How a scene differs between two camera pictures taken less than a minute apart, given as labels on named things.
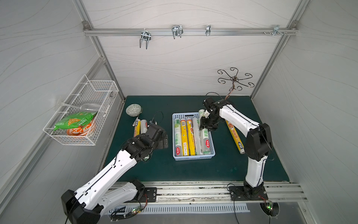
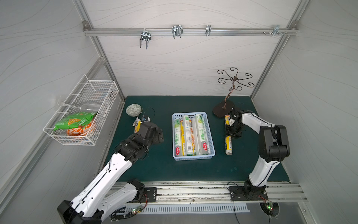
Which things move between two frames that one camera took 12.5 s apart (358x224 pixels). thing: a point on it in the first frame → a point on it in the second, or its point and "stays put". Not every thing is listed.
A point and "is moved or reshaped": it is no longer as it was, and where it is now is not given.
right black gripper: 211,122 → 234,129
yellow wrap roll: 137,129 stays put
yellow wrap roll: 236,137 → 228,144
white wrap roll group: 196,136 stays put
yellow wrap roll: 191,138 stays put
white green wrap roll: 143,126 is moved or reshaped
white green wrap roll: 178,136 stays put
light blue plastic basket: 182,115 stays put
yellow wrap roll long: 184,138 stays put
